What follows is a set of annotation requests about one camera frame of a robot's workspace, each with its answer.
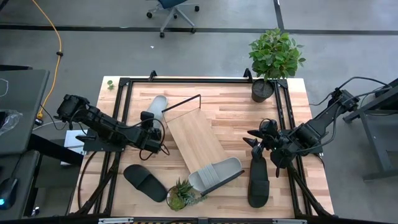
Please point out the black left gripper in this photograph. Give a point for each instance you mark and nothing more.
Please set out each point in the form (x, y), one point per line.
(148, 123)

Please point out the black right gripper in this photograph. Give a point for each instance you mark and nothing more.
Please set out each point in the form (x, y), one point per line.
(270, 137)

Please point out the grey rubber slide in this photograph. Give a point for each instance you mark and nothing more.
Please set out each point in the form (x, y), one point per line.
(158, 104)
(220, 171)

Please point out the black rubber slide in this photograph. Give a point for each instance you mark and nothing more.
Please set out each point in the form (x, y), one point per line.
(258, 186)
(144, 183)

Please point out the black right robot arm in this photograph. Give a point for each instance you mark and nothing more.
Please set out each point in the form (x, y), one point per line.
(311, 130)

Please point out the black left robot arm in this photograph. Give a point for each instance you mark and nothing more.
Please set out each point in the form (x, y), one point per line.
(102, 124)

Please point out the small green leaf sprig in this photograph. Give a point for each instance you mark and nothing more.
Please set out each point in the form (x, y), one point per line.
(110, 84)

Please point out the white flat box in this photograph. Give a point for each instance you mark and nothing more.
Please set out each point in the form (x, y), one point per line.
(73, 140)

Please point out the potted green succulent plant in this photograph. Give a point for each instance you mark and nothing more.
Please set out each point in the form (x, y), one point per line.
(182, 194)

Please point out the potted leafy green plant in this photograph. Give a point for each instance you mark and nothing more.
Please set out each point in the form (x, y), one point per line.
(275, 54)

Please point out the dark metal side table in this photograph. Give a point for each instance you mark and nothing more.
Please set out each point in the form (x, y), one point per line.
(371, 140)

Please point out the office chair with wheels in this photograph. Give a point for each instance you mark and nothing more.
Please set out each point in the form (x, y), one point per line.
(171, 3)

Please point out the dark grey low desk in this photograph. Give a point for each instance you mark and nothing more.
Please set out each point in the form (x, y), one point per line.
(21, 174)

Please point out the clear plastic bag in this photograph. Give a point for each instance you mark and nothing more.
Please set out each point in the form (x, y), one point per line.
(11, 119)

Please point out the black computer mouse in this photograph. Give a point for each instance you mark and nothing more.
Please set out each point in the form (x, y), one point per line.
(7, 193)

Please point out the wooden shelf with black frame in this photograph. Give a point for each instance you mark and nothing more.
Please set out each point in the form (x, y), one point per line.
(196, 140)

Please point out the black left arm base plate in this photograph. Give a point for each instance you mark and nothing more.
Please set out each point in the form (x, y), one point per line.
(99, 146)

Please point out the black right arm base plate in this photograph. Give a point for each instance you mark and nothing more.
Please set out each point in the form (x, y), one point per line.
(315, 150)

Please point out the black metal table frame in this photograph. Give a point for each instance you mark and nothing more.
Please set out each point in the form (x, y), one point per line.
(202, 80)

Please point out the silver aluminium bracket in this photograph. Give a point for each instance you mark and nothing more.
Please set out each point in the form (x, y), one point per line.
(289, 221)
(115, 221)

